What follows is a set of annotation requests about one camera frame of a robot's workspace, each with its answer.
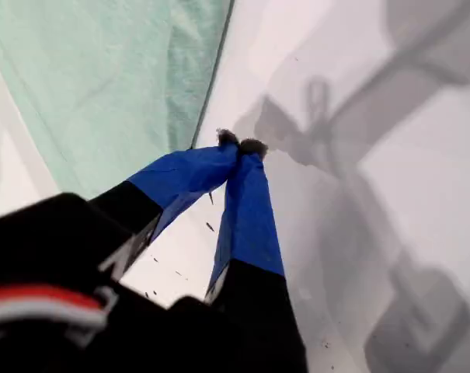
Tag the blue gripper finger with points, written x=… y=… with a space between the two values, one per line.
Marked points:
x=248 y=233
x=180 y=182

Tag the pale green T-shirt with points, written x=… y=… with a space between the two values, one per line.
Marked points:
x=102 y=77

